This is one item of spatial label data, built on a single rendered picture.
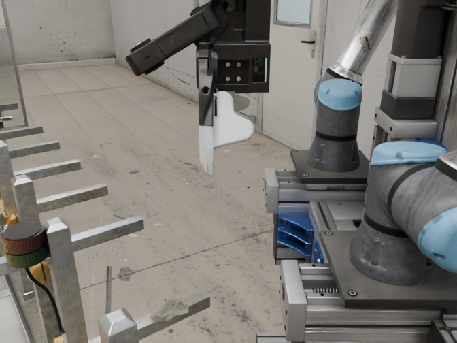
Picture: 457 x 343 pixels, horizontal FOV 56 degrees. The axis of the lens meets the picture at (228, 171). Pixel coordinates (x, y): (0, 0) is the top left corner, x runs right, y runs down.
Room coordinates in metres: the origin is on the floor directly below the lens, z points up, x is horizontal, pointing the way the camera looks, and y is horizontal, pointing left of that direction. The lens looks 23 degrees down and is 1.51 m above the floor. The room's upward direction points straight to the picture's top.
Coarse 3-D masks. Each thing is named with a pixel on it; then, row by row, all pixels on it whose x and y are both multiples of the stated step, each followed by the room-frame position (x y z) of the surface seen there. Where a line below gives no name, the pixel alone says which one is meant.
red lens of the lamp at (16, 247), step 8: (40, 224) 0.59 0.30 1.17; (40, 232) 0.57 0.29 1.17; (8, 240) 0.54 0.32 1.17; (16, 240) 0.54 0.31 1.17; (24, 240) 0.54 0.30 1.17; (32, 240) 0.55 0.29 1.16; (40, 240) 0.56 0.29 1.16; (8, 248) 0.54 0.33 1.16; (16, 248) 0.54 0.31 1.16; (24, 248) 0.54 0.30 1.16; (32, 248) 0.55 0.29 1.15
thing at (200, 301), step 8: (192, 296) 0.80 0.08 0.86; (200, 296) 0.80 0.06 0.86; (208, 296) 0.80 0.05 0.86; (192, 304) 0.77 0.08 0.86; (200, 304) 0.78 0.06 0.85; (208, 304) 0.79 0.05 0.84; (152, 312) 0.74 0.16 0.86; (192, 312) 0.77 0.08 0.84; (136, 320) 0.72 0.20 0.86; (144, 320) 0.72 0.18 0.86; (152, 320) 0.72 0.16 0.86; (176, 320) 0.74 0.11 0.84; (144, 328) 0.70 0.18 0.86; (152, 328) 0.71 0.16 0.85; (160, 328) 0.72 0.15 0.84; (144, 336) 0.70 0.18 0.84
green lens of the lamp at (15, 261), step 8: (40, 248) 0.56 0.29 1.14; (8, 256) 0.54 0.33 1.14; (16, 256) 0.54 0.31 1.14; (24, 256) 0.54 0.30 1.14; (32, 256) 0.55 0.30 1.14; (40, 256) 0.56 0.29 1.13; (8, 264) 0.55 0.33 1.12; (16, 264) 0.54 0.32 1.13; (24, 264) 0.54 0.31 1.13; (32, 264) 0.55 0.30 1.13
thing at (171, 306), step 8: (160, 304) 0.75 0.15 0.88; (168, 304) 0.75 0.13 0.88; (176, 304) 0.75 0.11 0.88; (184, 304) 0.76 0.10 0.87; (160, 312) 0.73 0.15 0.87; (168, 312) 0.73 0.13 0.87; (176, 312) 0.74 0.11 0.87; (184, 312) 0.74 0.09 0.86; (160, 320) 0.72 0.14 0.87; (168, 320) 0.72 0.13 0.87
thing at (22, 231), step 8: (16, 224) 0.59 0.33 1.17; (24, 224) 0.59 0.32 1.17; (32, 224) 0.59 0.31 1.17; (8, 232) 0.56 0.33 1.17; (16, 232) 0.56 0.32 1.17; (24, 232) 0.56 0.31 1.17; (32, 232) 0.56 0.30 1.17; (48, 256) 0.58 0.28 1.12; (48, 264) 0.58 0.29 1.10; (32, 280) 0.57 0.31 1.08; (48, 296) 0.58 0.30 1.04; (56, 312) 0.58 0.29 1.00
